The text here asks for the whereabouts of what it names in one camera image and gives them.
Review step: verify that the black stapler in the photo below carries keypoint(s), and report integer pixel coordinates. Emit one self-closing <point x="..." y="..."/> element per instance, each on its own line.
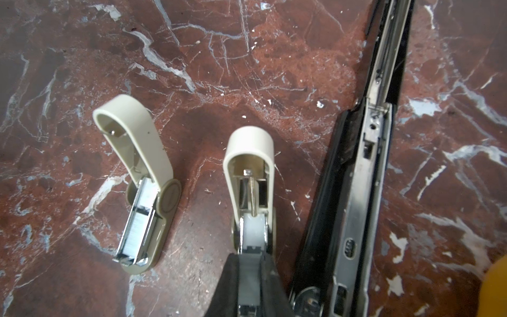
<point x="333" y="269"/>

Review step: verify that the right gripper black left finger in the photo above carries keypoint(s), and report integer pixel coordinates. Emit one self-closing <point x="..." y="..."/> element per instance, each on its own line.
<point x="225" y="298"/>

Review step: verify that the yellow plastic tray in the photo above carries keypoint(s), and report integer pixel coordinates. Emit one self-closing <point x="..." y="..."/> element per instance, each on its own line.
<point x="492" y="296"/>

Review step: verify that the white mini stapler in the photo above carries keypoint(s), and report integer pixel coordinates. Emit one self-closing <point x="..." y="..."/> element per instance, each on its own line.
<point x="153" y="192"/>
<point x="249" y="173"/>

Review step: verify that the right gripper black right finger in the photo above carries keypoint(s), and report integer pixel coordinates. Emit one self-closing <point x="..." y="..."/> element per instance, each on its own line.
<point x="274" y="301"/>

